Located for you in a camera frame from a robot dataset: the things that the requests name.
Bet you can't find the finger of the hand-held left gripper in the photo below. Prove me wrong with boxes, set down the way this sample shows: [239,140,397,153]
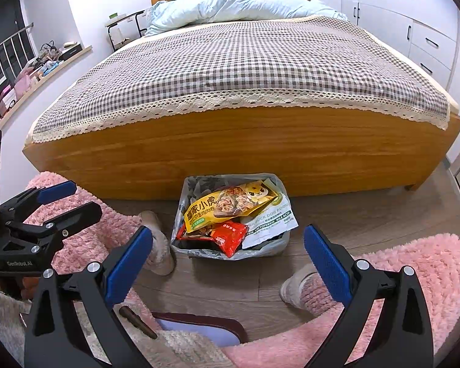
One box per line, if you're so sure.
[0,180,78,221]
[2,200,103,253]

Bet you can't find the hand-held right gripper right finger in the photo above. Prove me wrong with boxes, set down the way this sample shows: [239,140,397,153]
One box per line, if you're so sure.
[303,224,435,368]

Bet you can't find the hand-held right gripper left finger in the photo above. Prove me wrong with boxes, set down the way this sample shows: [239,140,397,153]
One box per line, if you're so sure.
[31,226,162,368]

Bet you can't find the white packet green print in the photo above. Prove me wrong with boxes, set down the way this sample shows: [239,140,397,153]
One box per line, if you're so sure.
[241,195,300,250]

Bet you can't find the leaf-printed trash bin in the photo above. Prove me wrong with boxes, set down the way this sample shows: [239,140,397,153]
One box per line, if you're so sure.
[171,173,299,260]

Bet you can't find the orange-red snack packet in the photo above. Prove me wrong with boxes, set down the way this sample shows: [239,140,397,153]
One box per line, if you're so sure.
[211,222,250,258]

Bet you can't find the yellow snack packet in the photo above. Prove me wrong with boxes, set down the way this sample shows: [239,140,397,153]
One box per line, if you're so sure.
[184,184,282,232]

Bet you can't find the person's left forearm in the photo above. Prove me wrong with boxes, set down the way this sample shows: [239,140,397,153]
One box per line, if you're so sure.
[0,289,37,355]

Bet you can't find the brown stick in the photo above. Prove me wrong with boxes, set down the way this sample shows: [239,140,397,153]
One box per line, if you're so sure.
[117,305,159,340]

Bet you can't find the cream knit sweater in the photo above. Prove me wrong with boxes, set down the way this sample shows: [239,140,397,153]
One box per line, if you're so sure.
[153,328,234,368]

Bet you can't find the row of boxes and bags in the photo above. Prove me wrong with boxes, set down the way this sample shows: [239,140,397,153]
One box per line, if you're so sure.
[0,40,83,117]

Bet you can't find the wooden windowsill shelf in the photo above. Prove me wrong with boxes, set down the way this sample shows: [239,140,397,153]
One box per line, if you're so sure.
[0,45,93,129]

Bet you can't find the metal window railing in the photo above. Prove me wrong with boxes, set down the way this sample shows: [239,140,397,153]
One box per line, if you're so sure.
[0,23,35,96]

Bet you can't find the bedside table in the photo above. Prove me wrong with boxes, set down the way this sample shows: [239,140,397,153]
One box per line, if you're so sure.
[104,10,146,52]

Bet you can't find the light blue duvet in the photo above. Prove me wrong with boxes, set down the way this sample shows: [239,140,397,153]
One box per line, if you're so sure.
[144,0,347,38]

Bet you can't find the white wardrobe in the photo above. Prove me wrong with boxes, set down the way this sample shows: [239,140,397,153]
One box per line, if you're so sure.
[339,0,460,94]

